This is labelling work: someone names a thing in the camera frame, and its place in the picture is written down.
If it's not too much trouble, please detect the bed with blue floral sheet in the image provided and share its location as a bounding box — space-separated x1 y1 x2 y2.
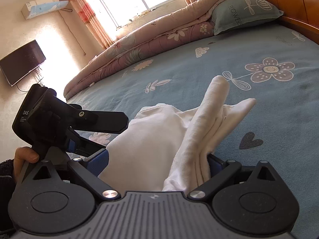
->
66 21 319 239

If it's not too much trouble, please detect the white wall air conditioner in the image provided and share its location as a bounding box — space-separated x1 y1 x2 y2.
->
21 0 70 20

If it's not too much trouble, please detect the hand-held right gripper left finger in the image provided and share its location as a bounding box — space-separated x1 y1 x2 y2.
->
33 149 121 202

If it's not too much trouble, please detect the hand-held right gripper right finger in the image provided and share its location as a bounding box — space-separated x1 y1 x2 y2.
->
187 154 280 202

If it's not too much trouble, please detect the green flower print pillow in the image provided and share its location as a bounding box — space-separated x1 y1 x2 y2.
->
211 0 285 36

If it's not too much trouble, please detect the wooden headboard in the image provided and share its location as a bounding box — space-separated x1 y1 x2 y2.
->
232 0 319 39

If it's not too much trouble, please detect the thin black wall cable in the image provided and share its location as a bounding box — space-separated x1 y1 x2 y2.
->
58 10 86 55

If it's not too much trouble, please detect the white printed sweatshirt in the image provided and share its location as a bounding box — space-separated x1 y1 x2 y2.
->
98 75 257 195

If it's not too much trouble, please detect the black wall television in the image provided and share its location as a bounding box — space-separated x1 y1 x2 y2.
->
0 39 47 87

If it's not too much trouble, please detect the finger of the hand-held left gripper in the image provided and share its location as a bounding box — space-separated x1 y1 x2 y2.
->
72 110 129 135
65 127 107 158

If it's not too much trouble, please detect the person's left hand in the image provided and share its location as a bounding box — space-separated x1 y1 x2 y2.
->
13 146 40 180

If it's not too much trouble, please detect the folded pink floral quilt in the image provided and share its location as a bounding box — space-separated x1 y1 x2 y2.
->
63 0 233 99

